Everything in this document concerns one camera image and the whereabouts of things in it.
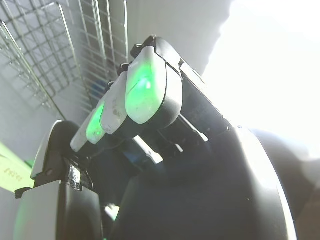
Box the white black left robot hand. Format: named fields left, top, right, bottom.
left=14, top=36, right=320, bottom=240

